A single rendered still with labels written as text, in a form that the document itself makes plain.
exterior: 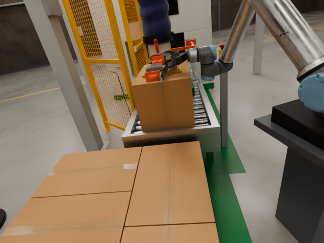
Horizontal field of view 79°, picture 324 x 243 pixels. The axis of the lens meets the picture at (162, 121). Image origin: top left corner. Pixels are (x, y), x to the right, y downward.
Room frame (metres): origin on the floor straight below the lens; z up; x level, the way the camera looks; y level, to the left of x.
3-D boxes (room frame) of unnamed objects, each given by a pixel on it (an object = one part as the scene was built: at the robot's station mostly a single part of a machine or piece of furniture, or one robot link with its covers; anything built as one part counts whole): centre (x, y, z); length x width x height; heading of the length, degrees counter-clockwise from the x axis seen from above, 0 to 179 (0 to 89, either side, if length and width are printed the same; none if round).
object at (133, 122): (2.39, 0.12, 0.50); 2.31 x 0.05 x 0.19; 172
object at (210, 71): (1.29, -0.37, 0.96); 0.12 x 0.09 x 0.12; 114
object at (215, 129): (1.19, -0.04, 0.58); 0.70 x 0.03 x 0.06; 82
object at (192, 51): (1.30, -0.27, 1.08); 0.09 x 0.05 x 0.10; 172
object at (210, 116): (2.31, -0.52, 0.50); 2.31 x 0.05 x 0.19; 172
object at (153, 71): (0.98, 0.00, 1.08); 0.08 x 0.07 x 0.05; 173
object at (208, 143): (1.19, -0.04, 0.48); 0.70 x 0.03 x 0.15; 82
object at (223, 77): (1.69, -0.61, 0.50); 0.07 x 0.07 x 1.00; 82
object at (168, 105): (1.56, -0.08, 0.75); 0.60 x 0.40 x 0.40; 171
